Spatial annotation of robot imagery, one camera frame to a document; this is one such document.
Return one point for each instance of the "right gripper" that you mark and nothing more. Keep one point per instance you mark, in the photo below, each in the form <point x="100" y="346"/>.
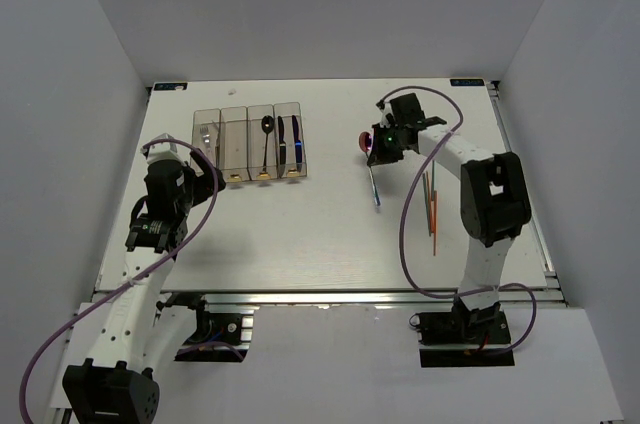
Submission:
<point x="378" y="154"/>

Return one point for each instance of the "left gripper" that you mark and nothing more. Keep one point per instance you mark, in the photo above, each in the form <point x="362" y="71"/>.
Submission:
<point x="203" y="188"/>

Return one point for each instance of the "fork with pink handle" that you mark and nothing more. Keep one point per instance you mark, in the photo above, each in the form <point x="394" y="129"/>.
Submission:
<point x="205" y="135"/>

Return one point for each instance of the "iridescent rainbow spoon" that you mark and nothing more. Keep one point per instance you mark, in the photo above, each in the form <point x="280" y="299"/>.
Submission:
<point x="365" y="144"/>

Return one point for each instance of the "black spoon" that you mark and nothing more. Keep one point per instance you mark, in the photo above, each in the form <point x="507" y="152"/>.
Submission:
<point x="267" y="126"/>

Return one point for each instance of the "black knife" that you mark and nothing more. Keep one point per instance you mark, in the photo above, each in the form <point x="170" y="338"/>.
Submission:
<point x="282" y="147"/>

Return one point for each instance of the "iridescent blue knife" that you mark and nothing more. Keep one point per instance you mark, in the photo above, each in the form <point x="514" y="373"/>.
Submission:
<point x="297" y="143"/>

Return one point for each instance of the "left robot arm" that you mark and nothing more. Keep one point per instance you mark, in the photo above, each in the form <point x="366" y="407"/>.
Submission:
<point x="117" y="382"/>

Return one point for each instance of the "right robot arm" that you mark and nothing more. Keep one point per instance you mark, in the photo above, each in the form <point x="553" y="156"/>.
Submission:
<point x="494" y="201"/>

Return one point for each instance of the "smoky clear container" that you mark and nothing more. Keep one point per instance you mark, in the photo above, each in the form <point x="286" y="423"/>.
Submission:
<point x="286" y="110"/>
<point x="234" y="144"/>
<point x="205" y="117"/>
<point x="256" y="143"/>

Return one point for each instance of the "blue label sticker right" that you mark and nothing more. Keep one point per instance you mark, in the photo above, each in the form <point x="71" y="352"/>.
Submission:
<point x="467" y="82"/>

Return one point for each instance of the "blue label sticker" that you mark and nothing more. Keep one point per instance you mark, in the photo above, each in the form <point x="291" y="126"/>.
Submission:
<point x="467" y="82"/>
<point x="170" y="86"/>

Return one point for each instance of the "orange chopstick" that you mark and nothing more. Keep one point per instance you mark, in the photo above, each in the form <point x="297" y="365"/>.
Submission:
<point x="430" y="210"/>
<point x="435" y="234"/>

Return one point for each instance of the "blue label sticker left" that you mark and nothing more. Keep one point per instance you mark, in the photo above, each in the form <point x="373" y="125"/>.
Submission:
<point x="170" y="86"/>

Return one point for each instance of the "white front panel board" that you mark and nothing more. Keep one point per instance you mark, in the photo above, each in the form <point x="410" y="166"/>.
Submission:
<point x="357" y="364"/>

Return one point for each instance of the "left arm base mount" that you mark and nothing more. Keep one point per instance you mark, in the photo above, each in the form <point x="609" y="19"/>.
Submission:
<point x="218" y="334"/>

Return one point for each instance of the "aluminium table edge rail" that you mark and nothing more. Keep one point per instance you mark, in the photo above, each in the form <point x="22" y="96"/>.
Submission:
<point x="552" y="296"/>

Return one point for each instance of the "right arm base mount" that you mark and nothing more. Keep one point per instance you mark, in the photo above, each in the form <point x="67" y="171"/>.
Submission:
<point x="443" y="344"/>

